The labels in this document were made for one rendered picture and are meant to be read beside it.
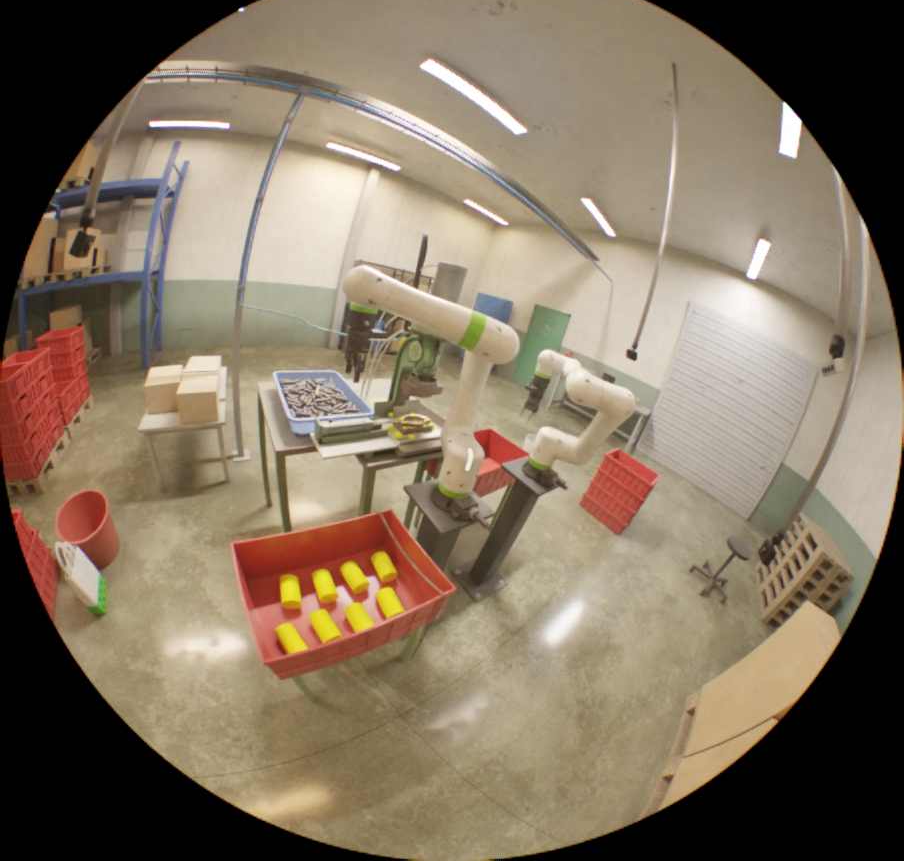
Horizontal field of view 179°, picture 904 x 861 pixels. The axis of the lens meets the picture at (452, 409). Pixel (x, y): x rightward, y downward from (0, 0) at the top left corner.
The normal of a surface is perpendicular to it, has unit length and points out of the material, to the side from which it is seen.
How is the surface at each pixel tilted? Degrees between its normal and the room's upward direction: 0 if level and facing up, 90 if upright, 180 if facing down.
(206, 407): 90
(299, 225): 90
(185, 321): 90
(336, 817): 0
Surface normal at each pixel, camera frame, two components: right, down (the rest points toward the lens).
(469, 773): 0.25, -0.90
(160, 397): 0.72, 0.43
